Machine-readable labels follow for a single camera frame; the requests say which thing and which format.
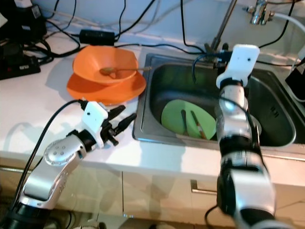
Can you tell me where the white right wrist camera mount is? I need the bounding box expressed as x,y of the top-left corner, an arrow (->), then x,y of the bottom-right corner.
215,44 -> 261,89

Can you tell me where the cream kitchen cabinet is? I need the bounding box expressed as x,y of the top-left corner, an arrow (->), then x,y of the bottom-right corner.
0,148 -> 305,229

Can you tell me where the black plastic device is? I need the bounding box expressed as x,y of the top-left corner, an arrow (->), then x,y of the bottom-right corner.
285,61 -> 305,104

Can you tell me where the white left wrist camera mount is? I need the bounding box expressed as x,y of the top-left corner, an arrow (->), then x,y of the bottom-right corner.
82,101 -> 109,146

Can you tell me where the white hose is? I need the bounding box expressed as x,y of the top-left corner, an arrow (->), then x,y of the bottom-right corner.
273,12 -> 305,65

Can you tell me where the chrome faucet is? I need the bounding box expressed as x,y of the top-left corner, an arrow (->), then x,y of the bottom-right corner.
248,0 -> 275,25

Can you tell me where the orange plate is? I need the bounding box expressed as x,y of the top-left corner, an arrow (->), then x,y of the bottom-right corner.
66,72 -> 147,106

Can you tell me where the black power adapter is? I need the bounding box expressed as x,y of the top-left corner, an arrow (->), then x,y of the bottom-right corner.
79,30 -> 116,46

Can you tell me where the grey metal stand rod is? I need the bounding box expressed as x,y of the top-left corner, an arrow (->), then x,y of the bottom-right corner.
204,0 -> 240,54

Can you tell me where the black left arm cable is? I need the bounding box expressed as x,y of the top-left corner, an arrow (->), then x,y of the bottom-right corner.
10,99 -> 87,215

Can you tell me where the orange bowl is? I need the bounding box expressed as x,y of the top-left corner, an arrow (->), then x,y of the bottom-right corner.
72,46 -> 140,87

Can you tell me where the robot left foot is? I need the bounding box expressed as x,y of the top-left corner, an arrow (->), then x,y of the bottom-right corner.
74,219 -> 101,229

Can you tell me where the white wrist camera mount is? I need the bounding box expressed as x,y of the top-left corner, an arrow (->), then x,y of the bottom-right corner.
215,44 -> 261,89
82,101 -> 109,146

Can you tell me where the black counter cable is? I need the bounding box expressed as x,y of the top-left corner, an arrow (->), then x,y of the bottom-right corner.
115,40 -> 209,51

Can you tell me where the silver drawer handle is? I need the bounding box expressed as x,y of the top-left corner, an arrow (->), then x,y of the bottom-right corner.
0,165 -> 29,175
191,179 -> 221,196

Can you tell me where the stainless steel sink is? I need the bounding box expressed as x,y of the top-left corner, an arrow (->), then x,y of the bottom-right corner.
132,52 -> 305,156

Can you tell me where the green plate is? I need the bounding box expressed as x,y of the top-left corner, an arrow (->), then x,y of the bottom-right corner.
161,99 -> 218,141

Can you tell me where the black power strip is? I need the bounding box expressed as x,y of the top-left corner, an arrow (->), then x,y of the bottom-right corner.
0,57 -> 42,81

